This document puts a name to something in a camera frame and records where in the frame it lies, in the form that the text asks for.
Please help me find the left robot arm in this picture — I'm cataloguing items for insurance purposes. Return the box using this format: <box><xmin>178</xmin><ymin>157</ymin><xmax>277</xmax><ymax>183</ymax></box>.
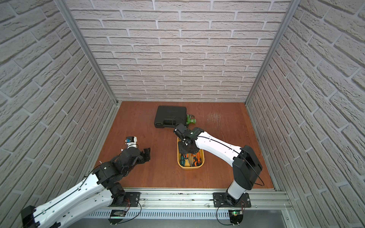
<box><xmin>21</xmin><ymin>146</ymin><xmax>151</xmax><ymax>228</ymax></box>

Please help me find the yellow storage box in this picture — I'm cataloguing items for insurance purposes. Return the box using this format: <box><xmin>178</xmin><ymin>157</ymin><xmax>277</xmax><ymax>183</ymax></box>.
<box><xmin>177</xmin><ymin>138</ymin><xmax>205</xmax><ymax>170</ymax></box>

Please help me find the black plastic tool case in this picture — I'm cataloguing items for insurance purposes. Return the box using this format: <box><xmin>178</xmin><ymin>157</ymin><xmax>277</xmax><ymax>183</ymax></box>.
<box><xmin>154</xmin><ymin>105</ymin><xmax>187</xmax><ymax>128</ymax></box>

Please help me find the aluminium front rail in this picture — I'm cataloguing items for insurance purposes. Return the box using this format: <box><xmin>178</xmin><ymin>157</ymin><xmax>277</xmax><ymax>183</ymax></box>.
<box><xmin>125</xmin><ymin>188</ymin><xmax>294</xmax><ymax>211</ymax></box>

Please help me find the orange screwdriver long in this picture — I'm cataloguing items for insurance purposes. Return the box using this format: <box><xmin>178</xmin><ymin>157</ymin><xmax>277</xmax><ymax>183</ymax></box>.
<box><xmin>195</xmin><ymin>152</ymin><xmax>202</xmax><ymax>166</ymax></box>

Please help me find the green hose nozzle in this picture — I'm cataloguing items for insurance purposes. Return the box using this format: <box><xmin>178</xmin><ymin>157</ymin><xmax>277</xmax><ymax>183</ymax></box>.
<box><xmin>186</xmin><ymin>114</ymin><xmax>196</xmax><ymax>126</ymax></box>

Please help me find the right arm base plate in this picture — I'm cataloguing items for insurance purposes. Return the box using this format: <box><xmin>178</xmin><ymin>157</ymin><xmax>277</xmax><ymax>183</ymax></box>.
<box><xmin>213</xmin><ymin>192</ymin><xmax>252</xmax><ymax>208</ymax></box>

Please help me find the green black screwdriver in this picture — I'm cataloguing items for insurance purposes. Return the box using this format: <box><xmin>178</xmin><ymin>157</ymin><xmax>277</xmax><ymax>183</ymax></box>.
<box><xmin>179</xmin><ymin>154</ymin><xmax>185</xmax><ymax>167</ymax></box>

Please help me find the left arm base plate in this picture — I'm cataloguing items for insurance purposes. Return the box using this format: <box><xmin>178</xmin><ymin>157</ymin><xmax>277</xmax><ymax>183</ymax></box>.
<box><xmin>109</xmin><ymin>192</ymin><xmax>141</xmax><ymax>208</ymax></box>

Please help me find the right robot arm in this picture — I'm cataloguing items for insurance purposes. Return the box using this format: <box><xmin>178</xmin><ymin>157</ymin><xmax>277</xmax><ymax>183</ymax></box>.
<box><xmin>174</xmin><ymin>124</ymin><xmax>264</xmax><ymax>206</ymax></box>

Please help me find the orange black screwdriver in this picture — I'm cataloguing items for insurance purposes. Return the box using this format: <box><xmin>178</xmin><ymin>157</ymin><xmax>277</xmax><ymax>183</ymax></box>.
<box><xmin>190</xmin><ymin>154</ymin><xmax>197</xmax><ymax>167</ymax></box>

